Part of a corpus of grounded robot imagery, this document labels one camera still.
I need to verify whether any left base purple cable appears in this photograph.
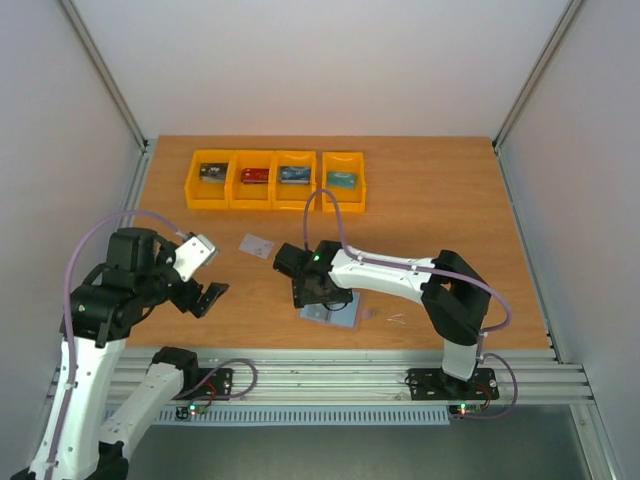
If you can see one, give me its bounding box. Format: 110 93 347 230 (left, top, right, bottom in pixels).
174 358 260 402

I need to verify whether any left green circuit board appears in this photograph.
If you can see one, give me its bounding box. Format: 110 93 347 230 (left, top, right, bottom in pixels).
175 404 207 421

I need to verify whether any grey slotted cable duct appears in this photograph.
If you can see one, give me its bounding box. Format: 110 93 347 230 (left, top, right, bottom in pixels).
151 404 450 428

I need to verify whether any red card stack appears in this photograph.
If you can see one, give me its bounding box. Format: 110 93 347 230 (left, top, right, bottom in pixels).
241 168 270 185

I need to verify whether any black credit card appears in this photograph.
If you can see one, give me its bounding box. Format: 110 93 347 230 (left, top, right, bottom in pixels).
300 304 331 322

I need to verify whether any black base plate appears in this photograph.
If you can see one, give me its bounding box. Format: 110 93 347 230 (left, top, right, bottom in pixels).
405 368 500 401
177 367 234 401

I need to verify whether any teal card stack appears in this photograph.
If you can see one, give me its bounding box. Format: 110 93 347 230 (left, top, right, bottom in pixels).
326 171 358 189

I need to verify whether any right green circuit board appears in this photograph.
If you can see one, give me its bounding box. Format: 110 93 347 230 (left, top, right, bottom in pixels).
449 403 488 417

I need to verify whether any green circuit board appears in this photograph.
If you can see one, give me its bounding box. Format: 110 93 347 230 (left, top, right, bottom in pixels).
175 404 207 421
449 403 488 417

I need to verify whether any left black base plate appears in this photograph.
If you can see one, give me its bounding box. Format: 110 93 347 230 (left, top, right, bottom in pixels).
177 367 234 401

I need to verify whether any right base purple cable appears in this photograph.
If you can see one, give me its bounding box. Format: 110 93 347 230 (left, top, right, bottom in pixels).
457 352 520 421

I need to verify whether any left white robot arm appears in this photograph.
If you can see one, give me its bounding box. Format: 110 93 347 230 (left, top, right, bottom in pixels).
15 227 228 479

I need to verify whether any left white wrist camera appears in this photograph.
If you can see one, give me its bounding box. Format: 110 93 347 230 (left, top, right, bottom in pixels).
173 234 219 282

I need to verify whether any blue card stack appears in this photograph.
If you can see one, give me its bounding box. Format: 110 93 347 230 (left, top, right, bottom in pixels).
278 166 311 185

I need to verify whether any yellow bin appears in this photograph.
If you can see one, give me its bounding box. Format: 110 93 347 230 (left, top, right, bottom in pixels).
229 150 275 211
184 149 233 210
321 152 367 213
269 150 317 212

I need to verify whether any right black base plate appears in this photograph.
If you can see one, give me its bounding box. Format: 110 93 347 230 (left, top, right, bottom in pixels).
405 368 500 401

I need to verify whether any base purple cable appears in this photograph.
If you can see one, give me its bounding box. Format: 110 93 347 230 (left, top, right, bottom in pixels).
457 352 520 421
174 358 260 402

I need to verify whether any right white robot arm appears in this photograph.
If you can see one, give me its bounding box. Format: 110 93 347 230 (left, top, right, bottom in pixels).
273 240 491 397

